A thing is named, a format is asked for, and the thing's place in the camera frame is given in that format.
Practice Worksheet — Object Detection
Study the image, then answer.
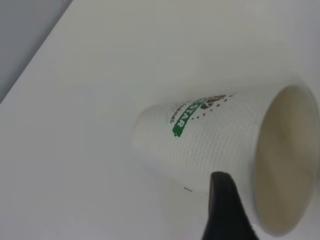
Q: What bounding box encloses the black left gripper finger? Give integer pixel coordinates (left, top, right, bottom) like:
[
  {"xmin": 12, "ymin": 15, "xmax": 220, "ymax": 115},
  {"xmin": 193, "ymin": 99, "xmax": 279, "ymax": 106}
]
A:
[{"xmin": 201, "ymin": 171, "xmax": 260, "ymax": 240}]

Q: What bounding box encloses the white paper coffee cup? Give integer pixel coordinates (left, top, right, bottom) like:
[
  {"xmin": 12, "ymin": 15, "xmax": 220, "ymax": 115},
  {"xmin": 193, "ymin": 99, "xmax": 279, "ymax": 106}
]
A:
[{"xmin": 129, "ymin": 77, "xmax": 320, "ymax": 239}]

